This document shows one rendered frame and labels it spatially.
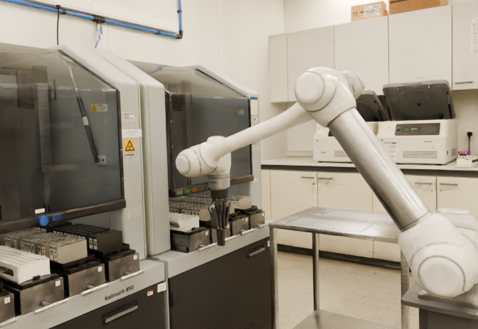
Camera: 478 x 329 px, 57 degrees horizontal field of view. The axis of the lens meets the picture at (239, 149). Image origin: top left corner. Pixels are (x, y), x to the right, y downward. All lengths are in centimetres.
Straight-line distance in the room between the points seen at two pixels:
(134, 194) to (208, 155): 35
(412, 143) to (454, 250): 259
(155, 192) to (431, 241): 106
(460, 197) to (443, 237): 249
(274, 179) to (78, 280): 305
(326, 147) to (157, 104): 247
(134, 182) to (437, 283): 110
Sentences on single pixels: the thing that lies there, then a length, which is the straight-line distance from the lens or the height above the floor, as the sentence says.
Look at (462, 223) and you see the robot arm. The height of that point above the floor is 95.
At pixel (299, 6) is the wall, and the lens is 502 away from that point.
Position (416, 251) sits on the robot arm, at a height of 90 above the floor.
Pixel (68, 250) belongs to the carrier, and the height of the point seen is 86.
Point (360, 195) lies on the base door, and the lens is 397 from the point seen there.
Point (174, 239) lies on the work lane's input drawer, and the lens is 192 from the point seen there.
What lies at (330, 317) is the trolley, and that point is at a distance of 239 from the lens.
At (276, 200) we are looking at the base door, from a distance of 436.
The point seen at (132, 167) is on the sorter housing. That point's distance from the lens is 173.
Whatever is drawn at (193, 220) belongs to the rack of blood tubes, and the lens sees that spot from 192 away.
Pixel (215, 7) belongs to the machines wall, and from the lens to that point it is 406.
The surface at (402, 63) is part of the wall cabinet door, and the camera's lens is 414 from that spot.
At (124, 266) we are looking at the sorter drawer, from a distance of 164.
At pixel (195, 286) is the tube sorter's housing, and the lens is 194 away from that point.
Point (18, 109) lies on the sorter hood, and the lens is 147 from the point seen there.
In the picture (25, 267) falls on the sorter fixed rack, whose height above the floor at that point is 86.
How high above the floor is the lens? 125
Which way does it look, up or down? 3 degrees down
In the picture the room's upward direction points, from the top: 2 degrees counter-clockwise
